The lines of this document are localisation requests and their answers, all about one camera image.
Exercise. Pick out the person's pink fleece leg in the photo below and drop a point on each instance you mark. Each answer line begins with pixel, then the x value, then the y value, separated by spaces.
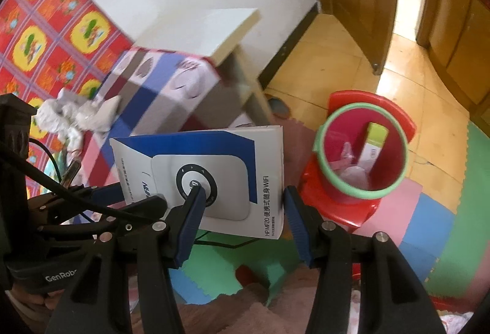
pixel 237 307

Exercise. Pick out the blue and white box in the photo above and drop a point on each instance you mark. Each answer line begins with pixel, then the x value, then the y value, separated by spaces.
pixel 229 154

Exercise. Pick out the red floral wall cloth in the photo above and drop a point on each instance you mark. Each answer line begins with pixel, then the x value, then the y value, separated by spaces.
pixel 46 31

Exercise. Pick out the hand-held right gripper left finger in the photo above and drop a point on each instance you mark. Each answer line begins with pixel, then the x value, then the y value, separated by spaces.
pixel 187 230

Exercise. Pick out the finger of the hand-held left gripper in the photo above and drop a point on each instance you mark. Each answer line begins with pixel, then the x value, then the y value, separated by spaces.
pixel 109 193
pixel 145 206

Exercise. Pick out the white paper tissue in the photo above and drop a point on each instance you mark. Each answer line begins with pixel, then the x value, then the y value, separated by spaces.
pixel 74 142

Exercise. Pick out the red plastic stool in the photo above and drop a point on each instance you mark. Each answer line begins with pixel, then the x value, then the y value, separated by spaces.
pixel 356 215

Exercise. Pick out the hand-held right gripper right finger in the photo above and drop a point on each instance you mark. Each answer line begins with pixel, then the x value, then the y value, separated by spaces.
pixel 296 230

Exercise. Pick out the green cardboard packaging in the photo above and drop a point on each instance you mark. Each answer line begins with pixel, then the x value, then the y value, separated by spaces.
pixel 375 142

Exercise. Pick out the wooden wardrobe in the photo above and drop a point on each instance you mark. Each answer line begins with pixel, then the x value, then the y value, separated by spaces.
pixel 459 31

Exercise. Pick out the metal spring clip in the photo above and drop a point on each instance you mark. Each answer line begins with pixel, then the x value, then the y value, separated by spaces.
pixel 71 173

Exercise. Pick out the red bucket green rim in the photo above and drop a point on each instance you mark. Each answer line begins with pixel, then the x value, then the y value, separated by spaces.
pixel 386 169

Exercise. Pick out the pink plastic wrapper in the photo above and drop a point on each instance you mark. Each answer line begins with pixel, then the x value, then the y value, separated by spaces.
pixel 346 161

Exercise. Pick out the checkered heart blanket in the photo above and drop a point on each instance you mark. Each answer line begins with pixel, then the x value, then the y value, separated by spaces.
pixel 164 81

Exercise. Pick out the colourful foam floor mat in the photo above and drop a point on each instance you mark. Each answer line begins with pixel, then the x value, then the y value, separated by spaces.
pixel 440 223

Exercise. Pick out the pile of white tissues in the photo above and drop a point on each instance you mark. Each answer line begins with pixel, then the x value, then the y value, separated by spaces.
pixel 88 112

